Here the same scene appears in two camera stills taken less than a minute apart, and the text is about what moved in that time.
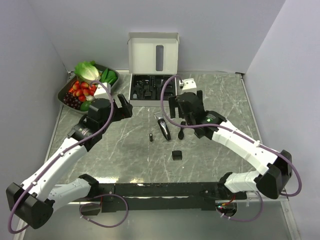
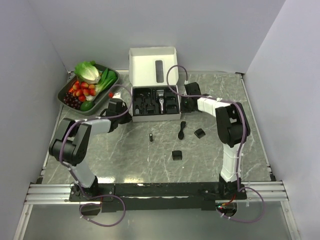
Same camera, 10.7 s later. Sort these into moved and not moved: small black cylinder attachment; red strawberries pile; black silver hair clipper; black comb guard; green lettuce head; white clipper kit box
Moved: black silver hair clipper; white clipper kit box
Not moved: black comb guard; red strawberries pile; small black cylinder attachment; green lettuce head
